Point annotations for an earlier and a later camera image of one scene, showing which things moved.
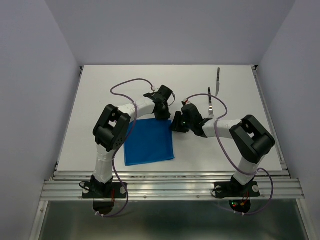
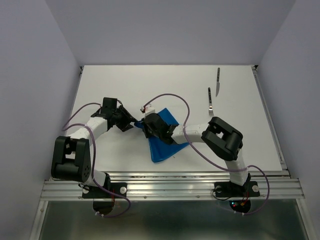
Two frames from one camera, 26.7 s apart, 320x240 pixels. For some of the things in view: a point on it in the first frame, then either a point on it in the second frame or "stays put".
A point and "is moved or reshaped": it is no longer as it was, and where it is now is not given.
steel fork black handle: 211,113 stays put
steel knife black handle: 218,83 stays put
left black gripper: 166,114 -> 128,118
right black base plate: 230,189 stays put
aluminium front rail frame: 170,185 stays put
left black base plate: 100,190 stays put
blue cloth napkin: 148,141 is moved or reshaped
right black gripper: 176,122 -> 147,134
